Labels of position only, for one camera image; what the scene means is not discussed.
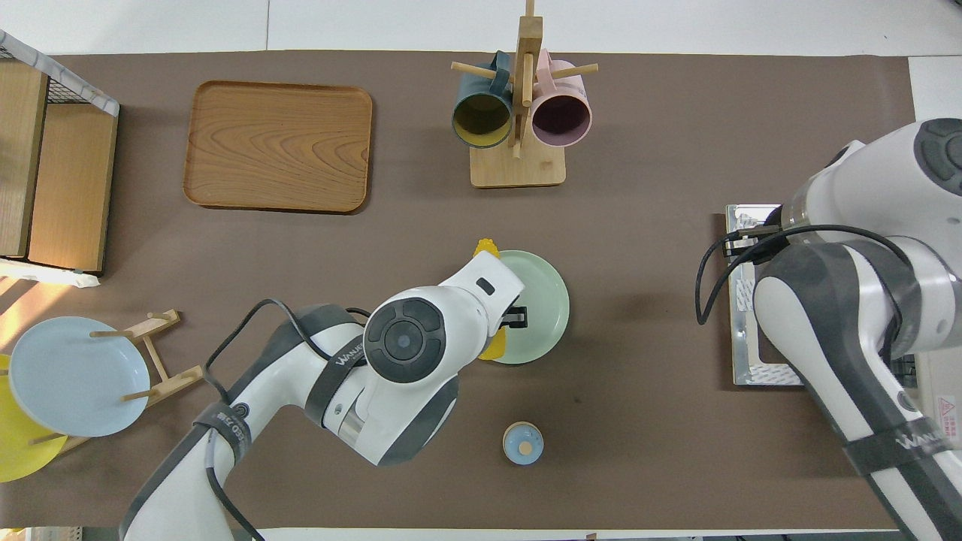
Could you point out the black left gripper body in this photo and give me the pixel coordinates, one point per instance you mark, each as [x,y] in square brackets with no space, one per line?
[517,315]

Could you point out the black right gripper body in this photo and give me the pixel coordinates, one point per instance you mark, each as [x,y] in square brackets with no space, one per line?
[759,248]

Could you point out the pale green plate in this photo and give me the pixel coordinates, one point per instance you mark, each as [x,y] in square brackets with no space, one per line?
[545,300]

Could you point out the yellow corn cob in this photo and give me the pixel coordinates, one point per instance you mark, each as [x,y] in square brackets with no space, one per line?
[487,248]

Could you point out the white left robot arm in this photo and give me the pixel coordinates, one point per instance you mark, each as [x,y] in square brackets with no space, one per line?
[406,338]

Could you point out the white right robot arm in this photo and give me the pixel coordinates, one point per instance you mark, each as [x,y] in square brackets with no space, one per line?
[857,195]

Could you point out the beige toaster oven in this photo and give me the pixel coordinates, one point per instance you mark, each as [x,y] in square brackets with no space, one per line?
[939,383]

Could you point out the small blue call bell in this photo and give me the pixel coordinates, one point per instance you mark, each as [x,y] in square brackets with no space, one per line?
[523,443]

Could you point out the wooden mug tree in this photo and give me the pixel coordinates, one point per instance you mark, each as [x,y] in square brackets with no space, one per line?
[518,169]

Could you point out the brown table mat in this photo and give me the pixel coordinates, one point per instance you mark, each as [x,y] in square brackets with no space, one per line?
[639,421]

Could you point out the dark blue mug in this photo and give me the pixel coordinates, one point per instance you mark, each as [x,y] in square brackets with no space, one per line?
[481,120]

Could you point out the pink mug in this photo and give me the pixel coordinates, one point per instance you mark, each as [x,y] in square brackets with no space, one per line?
[562,119]

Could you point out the wooden serving tray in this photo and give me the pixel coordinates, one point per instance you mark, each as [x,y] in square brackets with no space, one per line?
[278,146]

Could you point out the wooden plate rack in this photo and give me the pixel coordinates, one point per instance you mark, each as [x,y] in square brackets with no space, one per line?
[176,379]

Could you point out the light blue plate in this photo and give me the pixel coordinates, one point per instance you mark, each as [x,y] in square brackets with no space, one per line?
[75,376]

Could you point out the yellow plate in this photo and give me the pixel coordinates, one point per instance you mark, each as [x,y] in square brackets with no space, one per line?
[19,443]

